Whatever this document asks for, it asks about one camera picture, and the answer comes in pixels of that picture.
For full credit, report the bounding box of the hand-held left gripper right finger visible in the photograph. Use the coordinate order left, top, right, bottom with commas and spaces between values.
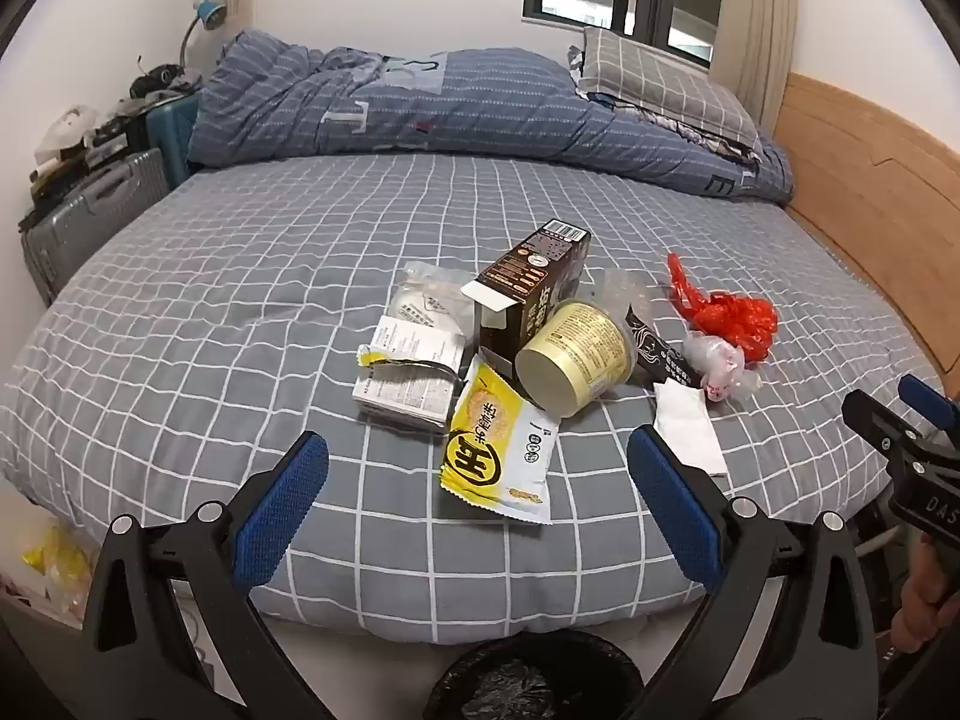
627, 426, 883, 720

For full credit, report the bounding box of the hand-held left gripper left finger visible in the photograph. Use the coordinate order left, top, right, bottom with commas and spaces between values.
82, 431, 331, 720

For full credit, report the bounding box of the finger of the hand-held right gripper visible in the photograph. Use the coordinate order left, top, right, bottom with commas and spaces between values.
898, 373, 960, 458
840, 388, 912, 466

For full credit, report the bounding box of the red plastic bag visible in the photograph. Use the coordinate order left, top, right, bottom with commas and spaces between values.
667, 253, 777, 365

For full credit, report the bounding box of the cream round tub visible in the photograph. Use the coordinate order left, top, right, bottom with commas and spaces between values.
516, 298, 637, 421

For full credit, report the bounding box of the black lined trash bin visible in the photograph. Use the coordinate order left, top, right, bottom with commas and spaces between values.
427, 631, 646, 720

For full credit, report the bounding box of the white cotton pad bag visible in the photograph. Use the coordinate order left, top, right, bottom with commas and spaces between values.
390, 262, 481, 335

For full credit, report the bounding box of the person's right hand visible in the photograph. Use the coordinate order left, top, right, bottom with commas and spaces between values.
891, 538, 960, 662

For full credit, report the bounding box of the white tissue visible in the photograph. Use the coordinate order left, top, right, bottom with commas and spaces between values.
652, 381, 728, 479

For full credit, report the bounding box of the clear pink printed plastic bag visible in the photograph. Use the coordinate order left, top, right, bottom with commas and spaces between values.
681, 334, 762, 402

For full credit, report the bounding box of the black sachet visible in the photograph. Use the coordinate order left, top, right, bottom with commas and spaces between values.
626, 304, 702, 389

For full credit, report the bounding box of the yellow snack packet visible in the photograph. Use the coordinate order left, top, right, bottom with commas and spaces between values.
439, 354, 560, 526

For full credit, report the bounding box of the grey checked bed sheet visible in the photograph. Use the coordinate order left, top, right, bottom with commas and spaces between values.
0, 154, 946, 646

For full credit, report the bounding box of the wooden headboard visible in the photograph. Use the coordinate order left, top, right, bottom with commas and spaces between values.
772, 73, 960, 391

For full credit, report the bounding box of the yellow plastic bag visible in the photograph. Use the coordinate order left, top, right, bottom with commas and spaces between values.
21, 525, 95, 616

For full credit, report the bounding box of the brown cardboard box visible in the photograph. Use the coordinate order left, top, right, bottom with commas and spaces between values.
461, 219, 592, 383

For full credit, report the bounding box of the grey suitcase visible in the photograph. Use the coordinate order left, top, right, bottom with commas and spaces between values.
21, 148, 172, 308

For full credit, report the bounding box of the teal suitcase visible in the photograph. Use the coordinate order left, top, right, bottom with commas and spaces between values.
146, 94, 200, 192

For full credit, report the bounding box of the grey checked pillow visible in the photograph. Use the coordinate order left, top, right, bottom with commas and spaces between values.
574, 25, 762, 147

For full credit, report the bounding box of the white plastic bag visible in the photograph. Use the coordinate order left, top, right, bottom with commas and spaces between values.
37, 106, 113, 164

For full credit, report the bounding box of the blue striped duvet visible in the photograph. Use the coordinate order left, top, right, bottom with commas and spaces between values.
187, 30, 796, 202

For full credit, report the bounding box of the blue desk lamp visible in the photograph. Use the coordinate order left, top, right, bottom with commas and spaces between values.
180, 0, 227, 80

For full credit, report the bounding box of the black cable bundle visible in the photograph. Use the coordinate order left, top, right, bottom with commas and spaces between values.
131, 64, 202, 100

